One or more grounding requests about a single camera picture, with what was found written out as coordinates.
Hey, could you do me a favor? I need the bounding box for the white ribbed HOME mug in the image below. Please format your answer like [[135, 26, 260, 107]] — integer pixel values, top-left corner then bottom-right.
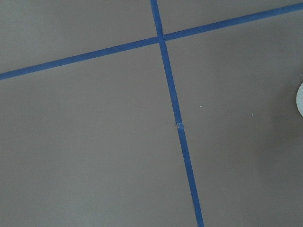
[[296, 83, 303, 116]]

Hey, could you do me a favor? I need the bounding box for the brown paper table mat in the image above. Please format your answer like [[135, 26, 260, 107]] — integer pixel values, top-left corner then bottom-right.
[[0, 0, 303, 227]]

